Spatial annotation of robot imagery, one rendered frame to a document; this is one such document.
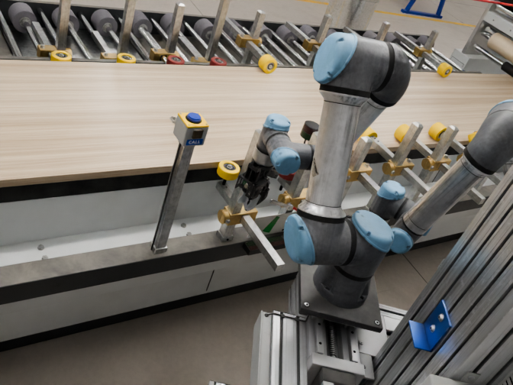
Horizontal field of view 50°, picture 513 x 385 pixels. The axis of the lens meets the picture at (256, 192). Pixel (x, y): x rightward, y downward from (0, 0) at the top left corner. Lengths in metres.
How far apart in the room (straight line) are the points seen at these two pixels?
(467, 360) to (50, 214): 1.32
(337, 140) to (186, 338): 1.53
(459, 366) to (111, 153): 1.27
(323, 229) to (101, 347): 1.43
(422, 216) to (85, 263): 1.02
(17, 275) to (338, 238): 0.95
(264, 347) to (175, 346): 1.17
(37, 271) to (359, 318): 0.94
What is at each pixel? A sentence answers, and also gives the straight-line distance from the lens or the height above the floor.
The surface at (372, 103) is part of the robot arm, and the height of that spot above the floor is 1.49.
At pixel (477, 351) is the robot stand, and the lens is 1.14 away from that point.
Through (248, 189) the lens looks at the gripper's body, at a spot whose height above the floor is 1.03.
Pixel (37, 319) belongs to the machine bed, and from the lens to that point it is 2.30.
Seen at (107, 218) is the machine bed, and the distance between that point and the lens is 1.99.
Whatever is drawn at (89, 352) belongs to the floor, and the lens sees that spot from 2.45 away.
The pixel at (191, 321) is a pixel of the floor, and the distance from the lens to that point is 2.63.
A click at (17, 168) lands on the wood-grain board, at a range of 1.80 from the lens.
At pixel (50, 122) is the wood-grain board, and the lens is 2.02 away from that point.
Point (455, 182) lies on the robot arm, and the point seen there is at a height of 1.37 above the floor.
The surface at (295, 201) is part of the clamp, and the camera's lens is 2.04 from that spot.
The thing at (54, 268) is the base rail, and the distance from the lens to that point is 1.78.
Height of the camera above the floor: 2.01
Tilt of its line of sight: 35 degrees down
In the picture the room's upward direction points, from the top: 21 degrees clockwise
